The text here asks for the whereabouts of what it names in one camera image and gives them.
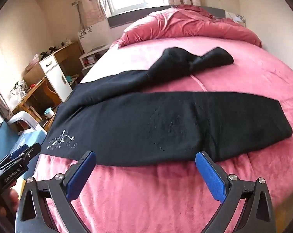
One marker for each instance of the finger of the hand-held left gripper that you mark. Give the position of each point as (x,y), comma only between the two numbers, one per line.
(18,151)
(32,151)

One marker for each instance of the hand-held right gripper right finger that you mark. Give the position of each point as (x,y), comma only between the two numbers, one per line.
(208,174)

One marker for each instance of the white plastic bags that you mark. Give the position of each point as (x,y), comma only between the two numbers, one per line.
(16,94)

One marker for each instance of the teal bowl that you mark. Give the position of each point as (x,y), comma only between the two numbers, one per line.
(70,79)

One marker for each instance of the black embroidered pants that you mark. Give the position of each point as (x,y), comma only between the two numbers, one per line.
(136,126)

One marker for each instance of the grey headboard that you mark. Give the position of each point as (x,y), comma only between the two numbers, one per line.
(219,13)

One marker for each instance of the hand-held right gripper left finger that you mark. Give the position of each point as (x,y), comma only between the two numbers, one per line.
(81,174)

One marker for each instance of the white bedside shelf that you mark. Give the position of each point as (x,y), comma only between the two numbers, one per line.
(93,55)

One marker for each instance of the dark panel under window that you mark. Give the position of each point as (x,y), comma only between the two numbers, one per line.
(122,19)

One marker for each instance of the person's left hand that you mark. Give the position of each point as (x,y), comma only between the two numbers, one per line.
(3,199)

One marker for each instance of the pink duvet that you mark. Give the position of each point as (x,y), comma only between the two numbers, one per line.
(180,24)

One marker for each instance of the white drawer cabinet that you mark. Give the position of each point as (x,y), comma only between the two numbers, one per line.
(55,77)

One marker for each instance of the pink bed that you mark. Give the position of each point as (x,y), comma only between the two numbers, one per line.
(161,199)

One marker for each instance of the wooden cabinet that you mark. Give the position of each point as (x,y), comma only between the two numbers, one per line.
(71,58)

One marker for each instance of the teal cup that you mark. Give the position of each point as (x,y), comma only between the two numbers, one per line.
(49,113)

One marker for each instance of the wooden desk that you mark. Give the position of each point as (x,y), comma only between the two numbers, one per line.
(37,89)

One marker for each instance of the light blue cushion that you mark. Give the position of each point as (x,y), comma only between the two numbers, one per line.
(27,139)

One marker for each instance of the white chair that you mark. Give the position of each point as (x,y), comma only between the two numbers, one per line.
(22,120)

